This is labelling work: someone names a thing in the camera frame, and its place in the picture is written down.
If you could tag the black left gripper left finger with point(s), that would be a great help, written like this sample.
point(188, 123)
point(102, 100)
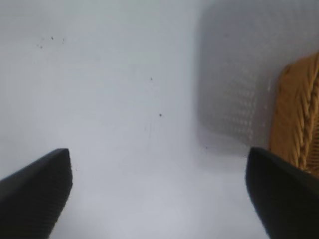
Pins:
point(32, 196)

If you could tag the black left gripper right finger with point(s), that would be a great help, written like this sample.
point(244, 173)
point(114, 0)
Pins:
point(286, 199)

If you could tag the brown woven wicker basket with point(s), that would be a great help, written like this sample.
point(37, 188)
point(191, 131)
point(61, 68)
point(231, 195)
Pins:
point(291, 112)

